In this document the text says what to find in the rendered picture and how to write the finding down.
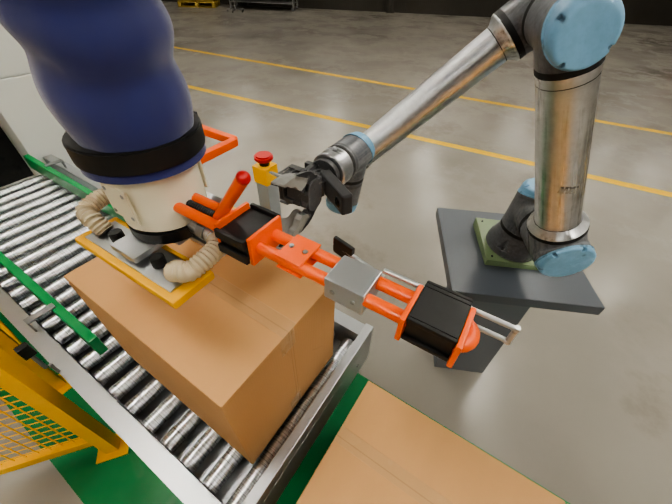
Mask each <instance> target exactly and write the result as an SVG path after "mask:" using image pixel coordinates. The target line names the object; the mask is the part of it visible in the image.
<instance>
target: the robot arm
mask: <svg viewBox="0 0 672 504"><path fill-rule="evenodd" d="M624 21H625V9H624V5H623V2H622V0H510V1H508V2H507V3H506V4H504V5H503V6H502V7H501V8H499V9H498V10H497V11H496V12H495V13H494V14H493V15H492V16H491V20H490V23H489V26H488V28H487V29H486V30H484V31H483V32H482V33H481V34H480V35H478V36H477V37H476V38H475V39H474V40H472V41H471V42H470V43H469V44H468V45H467V46H465V47H464V48H463V49H462V50H461V51H459V52H458V53H457V54H456V55H455V56H454V57H452V58H451V59H450V60H449V61H448V62H446V63H445V64H444V65H443V66H442V67H441V68H439V69H438V70H437V71H436V72H435V73H433V74H432V75H431V76H430V77H429V78H427V79H426V80H425V81H424V82H423V83H422V84H420V85H419V86H418V87H417V88H416V89H414V90H413V91H412V92H411V93H410V94H409V95H407V96H406V97H405V98H404V99H403V100H401V101H400V102H399V103H398V104H397V105H396V106H394V107H393V108H392V109H391V110H390V111H388V112H387V113H386V114H385V115H384V116H383V117H381V118H380V119H379V120H378V121H377V122H375V123H374V124H373V125H372V126H371V127H369V128H368V129H367V130H366V131H365V132H364V133H361V132H352V133H350V134H347V135H345V136H344V137H343V138H342V139H340V140H339V141H337V142H336V143H334V144H333V145H332V146H330V147H329V148H327V149H325V150H324V151H323V152H321V153H320V154H318V155H317V156H316V157H315V158H314V160H313V162H311V161H306V162H305V163H304V164H305V168H303V167H300V166H297V165H294V164H291V165H289V166H287V167H286V168H284V169H283V170H281V171H280V172H278V173H275V172H272V171H270V172H269V173H270V174H272V175H274V176H276V177H277V178H276V179H274V180H273V181H272V182H271V185H274V186H278V187H279V194H280V199H281V200H280V202H281V203H283V204H286V205H289V204H295V205H297V206H301V207H303V208H306V209H303V211H302V212H301V210H300V209H294V210H293V211H292V212H291V214H290V215H289V216H288V217H286V218H281V223H282V232H284V233H287V234H289V235H291V236H293V237H295V236H296V235H299V234H300V233H301V232H302V231H303V230H304V229H305V227H306V226H307V225H308V224H309V222H310V221H311V219H312V217H313V215H314V213H315V211H316V209H317V207H318V206H319V204H320V202H321V200H322V197H323V196H324V195H326V196H327V197H326V205H327V207H328V209H329V210H331V211H332V212H334V213H337V214H341V215H346V214H350V213H352V212H354V211H355V210H356V207H357V205H358V199H359V195H360V191H361V187H362V183H363V179H364V175H365V171H366V169H367V168H368V167H369V166H371V164H372V163H373V162H375V161H376V160H377V159H379V158H380V157H381V156H383V155H384V154H385V153H387V152H388V151H389V150H390V149H392V148H393V147H394V146H396V145H397V144H398V143H400V142H401V141H402V140H404V139H405V138H406V137H408V136H409V135H410V134H411V133H413V132H414V131H415V130H417V129H418V128H419V127H421V126H422V125H423V124H425V123H426V122H427V121H429V120H430V119H431V118H433V117H434V116H435V115H436V114H438V113H439V112H440V111H442V110H443V109H444V108H446V107H447V106H448V105H450V104H451V103H452V102H454V101H455V100H456V99H457V98H459V97H460V96H461V95H463V94H464V93H465V92H467V91H468V90H469V89H471V88H472V87H473V86H475V85H476V84H477V83H479V82H480V81H481V80H482V79H484V78H485V77H486V76H488V75H489V74H490V73H492V72H493V71H494V70H496V69H497V68H498V67H500V66H501V65H502V64H503V63H505V62H506V61H509V60H514V61H518V60H520V59H521V58H523V57H524V56H525V55H526V54H528V53H530V52H531V51H533V53H534V62H533V67H534V78H535V178H530V179H527V180H525V181H524V182H523V183H522V185H521V186H520V188H518V191H517V193H516V194H515V196H514V198H513V200H512V201H511V203H510V205H509V207H508V209H507V210H506V212H505V214H504V216H503V217H502V219H501V221H499V222H498V223H497V224H495V225H494V226H492V227H491V228H490V229H489V231H488V233H487V235H486V241H487V244H488V246H489V247H490V248H491V250H492V251H494V252H495V253H496V254H497V255H499V256H500V257H502V258H504V259H507V260H509V261H513V262H519V263H525V262H530V261H532V260H533V262H534V265H535V266H536V267H537V269H538V270H539V272H540V273H541V274H543V275H545V276H549V277H562V276H568V275H572V274H575V273H577V272H580V271H582V270H584V269H586V268H587V267H589V266H590V265H591V264H592V263H593V262H594V261H595V258H596V252H595V248H594V247H593V246H592V245H591V243H590V242H589V240H588V232H589V226H590V219H589V217H588V215H587V214H586V213H585V212H584V211H583V203H584V196H585V189H586V182H587V174H588V167H589V160H590V153H591V145H592V138H593V131H594V124H595V117H596V109H597V102H598V95H599V88H600V81H601V73H602V66H603V63H604V61H605V58H606V55H607V53H608V52H609V49H610V48H611V46H612V45H615V44H616V42H617V40H618V38H619V37H620V34H621V32H622V29H623V26H624ZM288 168H289V169H288ZM287 169H288V170H287ZM285 170H286V171H285ZM284 171H285V172H284Z"/></svg>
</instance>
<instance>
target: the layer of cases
mask: <svg viewBox="0 0 672 504"><path fill-rule="evenodd" d="M296 504H565V501H564V500H562V499H560V498H559V497H557V496H555V495H554V494H552V493H551V492H549V491H547V490H546V489H544V488H542V487H541V486H539V485H538V484H536V483H534V482H533V481H531V480H529V479H528V478H526V477H525V476H523V475H521V474H520V473H518V472H516V471H515V470H513V469H512V468H510V467H508V466H507V465H505V464H503V463H502V462H500V461H499V460H497V459H495V458H494V457H492V456H490V455H489V454H487V453H486V452H484V451H482V450H481V449H479V448H477V447H476V446H474V445H473V444H471V443H469V442H468V441H466V440H464V439H463V438H461V437H460V436H458V435H456V434H455V433H453V432H452V431H450V430H448V429H447V428H445V427H443V426H442V425H440V424H439V423H437V422H435V421H434V420H432V419H430V418H429V417H427V416H426V415H424V414H422V413H421V412H419V411H417V410H416V409H414V408H413V407H411V406H409V405H408V404H406V403H404V402H403V401H401V400H400V399H398V398H396V397H395V396H393V395H391V394H390V393H388V392H387V391H385V390H383V389H382V388H380V387H378V386H377V385H375V384H374V383H372V382H370V381H368V382H367V384H366V385H365V387H364V389H363V390H362V392H361V394H360V395H359V397H358V399H357V401H356V402H355V404H354V406H353V407H352V409H351V411H350V412H349V414H348V416H347V418H346V419H345V421H344V423H343V424H342V426H341V428H340V429H339V431H338V433H337V435H336V436H335V438H334V440H333V441H332V443H331V445H330V446H329V448H328V450H327V451H326V453H325V455H324V457H323V458H322V460H321V462H320V463H319V465H318V467H317V468H316V470H315V472H314V474H313V475H312V477H311V479H310V480H309V482H308V484H307V485H306V487H305V489H304V491H303V492H302V494H301V496H300V497H299V499H298V501H297V502H296Z"/></svg>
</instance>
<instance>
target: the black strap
mask: <svg viewBox="0 0 672 504"><path fill-rule="evenodd" d="M193 115H194V124H193V127H192V128H191V129H190V130H189V131H188V132H186V133H185V134H184V135H183V136H181V137H180V138H178V139H176V140H174V141H172V142H169V143H166V144H163V145H160V146H157V147H154V148H150V149H146V150H141V151H133V152H122V153H104V152H98V151H94V150H90V149H86V148H83V147H81V146H79V145H78V144H77V143H76V142H75V141H74V140H73V139H72V138H71V137H70V135H69V134H68V133H67V132H66V131H65V133H64V135H63V136H62V144H63V146H64V148H65V149H66V151H67V153H68V154H69V156H70V158H71V160H72V161H73V163H74V164H75V165H76V167H78V168H79V169H81V170H82V171H85V172H88V173H91V174H95V175H99V176H107V177H128V176H138V175H145V174H150V173H155V172H159V171H162V170H166V169H169V168H172V167H174V166H177V165H179V164H182V163H184V162H185V161H187V160H189V159H191V158H192V157H194V156H195V155H196V154H197V153H198V152H199V151H200V150H201V149H202V148H203V146H204V144H205V134H204V131H203V127H202V123H201V120H200V118H199V116H198V114H197V112H196V111H194V110H193Z"/></svg>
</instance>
